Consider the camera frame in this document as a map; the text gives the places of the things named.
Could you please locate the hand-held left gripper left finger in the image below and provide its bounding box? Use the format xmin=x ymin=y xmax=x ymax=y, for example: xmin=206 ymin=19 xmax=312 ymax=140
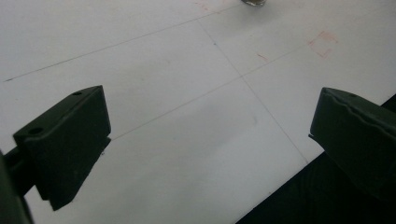
xmin=0 ymin=85 xmax=112 ymax=212

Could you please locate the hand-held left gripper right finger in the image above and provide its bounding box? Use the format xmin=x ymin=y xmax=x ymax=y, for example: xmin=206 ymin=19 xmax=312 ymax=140
xmin=308 ymin=87 xmax=396 ymax=203

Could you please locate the small metallic object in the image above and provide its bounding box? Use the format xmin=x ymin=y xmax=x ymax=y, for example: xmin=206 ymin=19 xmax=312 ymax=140
xmin=241 ymin=0 xmax=267 ymax=7

